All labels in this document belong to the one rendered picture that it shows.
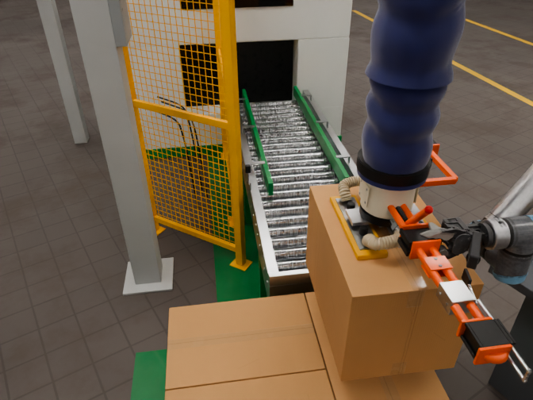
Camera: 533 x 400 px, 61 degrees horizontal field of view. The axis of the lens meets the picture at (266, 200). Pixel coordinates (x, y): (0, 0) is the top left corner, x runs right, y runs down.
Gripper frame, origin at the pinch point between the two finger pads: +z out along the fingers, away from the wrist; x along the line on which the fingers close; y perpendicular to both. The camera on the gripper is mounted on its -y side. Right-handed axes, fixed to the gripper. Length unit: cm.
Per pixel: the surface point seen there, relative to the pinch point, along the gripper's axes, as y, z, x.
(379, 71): 23.2, 9.9, 42.9
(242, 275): 123, 44, -119
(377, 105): 24.5, 8.8, 32.9
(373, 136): 23.9, 8.8, 23.2
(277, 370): 13, 40, -65
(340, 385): 3, 18, -65
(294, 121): 233, -11, -65
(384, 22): 24, 10, 55
